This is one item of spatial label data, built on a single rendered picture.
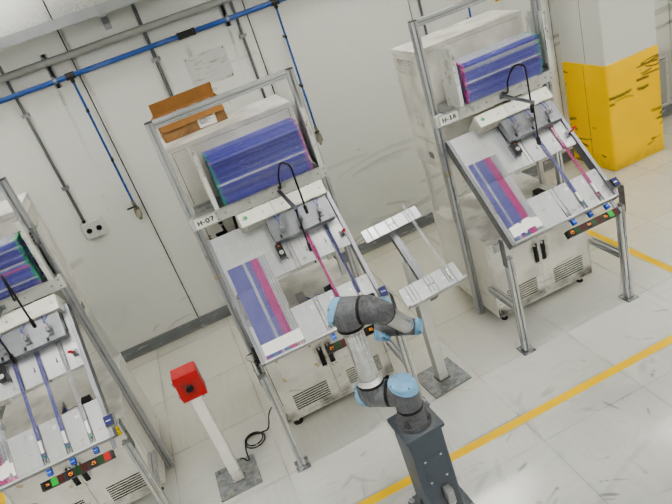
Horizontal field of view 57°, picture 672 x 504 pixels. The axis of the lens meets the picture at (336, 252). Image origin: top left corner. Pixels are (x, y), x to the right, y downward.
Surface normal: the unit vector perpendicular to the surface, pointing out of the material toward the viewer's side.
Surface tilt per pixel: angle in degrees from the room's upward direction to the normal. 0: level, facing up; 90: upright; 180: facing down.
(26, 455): 47
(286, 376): 90
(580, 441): 0
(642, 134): 90
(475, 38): 90
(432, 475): 90
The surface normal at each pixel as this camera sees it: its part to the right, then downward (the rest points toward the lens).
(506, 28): 0.33, 0.35
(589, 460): -0.30, -0.85
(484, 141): 0.02, -0.37
